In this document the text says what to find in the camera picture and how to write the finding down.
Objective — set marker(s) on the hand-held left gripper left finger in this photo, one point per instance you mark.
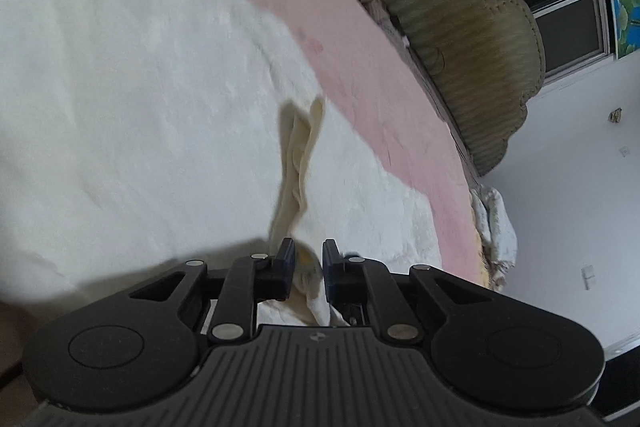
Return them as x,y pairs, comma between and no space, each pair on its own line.
284,259

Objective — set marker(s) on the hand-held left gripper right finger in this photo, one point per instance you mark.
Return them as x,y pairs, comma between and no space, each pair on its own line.
330,268

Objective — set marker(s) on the white crumpled cloth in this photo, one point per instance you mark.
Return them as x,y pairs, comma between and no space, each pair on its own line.
495,227

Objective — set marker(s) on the pink bed blanket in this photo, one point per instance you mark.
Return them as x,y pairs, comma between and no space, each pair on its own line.
350,57

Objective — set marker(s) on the patterned pillow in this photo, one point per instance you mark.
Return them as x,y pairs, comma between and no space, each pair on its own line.
387,24

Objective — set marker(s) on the olive padded headboard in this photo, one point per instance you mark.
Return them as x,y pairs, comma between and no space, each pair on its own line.
460,27

